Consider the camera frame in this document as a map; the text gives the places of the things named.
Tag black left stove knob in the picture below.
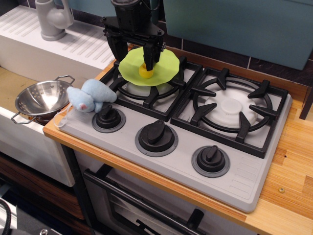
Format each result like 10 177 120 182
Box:
92 105 126 133

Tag yellow toy knife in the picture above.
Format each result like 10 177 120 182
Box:
138 63 154 79

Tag grey toy faucet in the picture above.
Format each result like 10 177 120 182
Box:
35 0 74 41

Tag black stove knob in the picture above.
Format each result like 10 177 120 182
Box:
135 120 179 157
191 145 230 178
92 105 126 133

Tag green plastic plate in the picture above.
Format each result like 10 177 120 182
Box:
118 47 179 86

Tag white right burner cap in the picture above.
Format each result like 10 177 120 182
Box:
198 88 258 128

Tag black right burner grate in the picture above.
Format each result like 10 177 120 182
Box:
171 68 292 159

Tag grey toy stove top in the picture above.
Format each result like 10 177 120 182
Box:
58 58 293 212

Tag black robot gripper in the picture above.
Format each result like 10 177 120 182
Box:
101 0 164 71

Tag black right stove knob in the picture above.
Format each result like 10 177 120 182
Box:
191 145 230 178

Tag teal box right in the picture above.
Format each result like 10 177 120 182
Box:
163 0 313 70

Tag white sink unit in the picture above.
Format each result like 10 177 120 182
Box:
0 5 114 187

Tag black burner grate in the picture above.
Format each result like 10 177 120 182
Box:
100 56 203 121
171 68 292 159

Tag white burner cap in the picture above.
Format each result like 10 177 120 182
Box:
124 82 172 96
198 88 258 128

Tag light blue plush mouse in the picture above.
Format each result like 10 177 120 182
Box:
67 79 117 113

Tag steel colander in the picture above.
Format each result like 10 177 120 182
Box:
11 75 75 124

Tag black middle stove knob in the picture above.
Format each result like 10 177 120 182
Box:
135 120 179 157

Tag teal box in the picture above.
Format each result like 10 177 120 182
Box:
68 0 164 25
163 0 313 70

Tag toy oven door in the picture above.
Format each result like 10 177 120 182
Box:
82 164 217 235

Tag black left burner grate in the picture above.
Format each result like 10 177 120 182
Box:
100 56 203 121

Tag teal box left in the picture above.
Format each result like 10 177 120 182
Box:
68 0 164 25

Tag white left burner cap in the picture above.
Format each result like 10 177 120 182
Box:
124 82 172 96

